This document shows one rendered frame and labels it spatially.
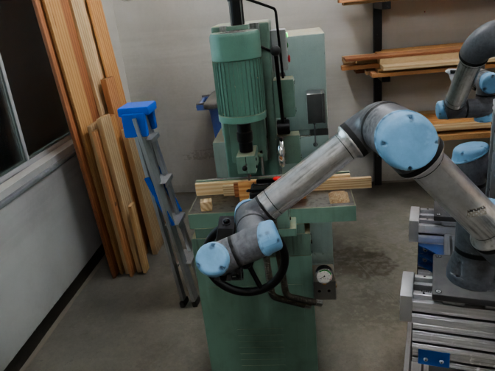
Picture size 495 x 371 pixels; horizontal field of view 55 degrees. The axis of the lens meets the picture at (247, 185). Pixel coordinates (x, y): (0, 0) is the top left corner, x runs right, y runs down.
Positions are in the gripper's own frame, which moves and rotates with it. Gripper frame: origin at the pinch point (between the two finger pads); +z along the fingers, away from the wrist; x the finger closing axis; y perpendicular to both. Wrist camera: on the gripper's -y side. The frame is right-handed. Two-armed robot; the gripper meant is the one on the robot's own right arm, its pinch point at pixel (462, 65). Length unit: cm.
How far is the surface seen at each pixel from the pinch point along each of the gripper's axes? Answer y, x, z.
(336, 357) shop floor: 114, -78, -42
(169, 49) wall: -29, -176, 175
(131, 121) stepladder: -7, -157, 2
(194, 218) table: 20, -116, -71
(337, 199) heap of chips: 24, -64, -66
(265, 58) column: -26, -81, -36
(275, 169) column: 19, -87, -36
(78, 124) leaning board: -6, -203, 37
